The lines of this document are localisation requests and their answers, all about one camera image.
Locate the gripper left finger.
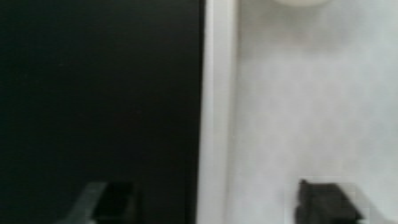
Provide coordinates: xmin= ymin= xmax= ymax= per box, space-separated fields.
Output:
xmin=67 ymin=182 xmax=134 ymax=224

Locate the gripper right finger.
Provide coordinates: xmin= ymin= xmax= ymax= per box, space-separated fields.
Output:
xmin=294 ymin=180 xmax=364 ymax=224

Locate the white desk top tray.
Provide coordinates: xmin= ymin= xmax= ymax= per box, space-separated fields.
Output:
xmin=195 ymin=0 xmax=398 ymax=224

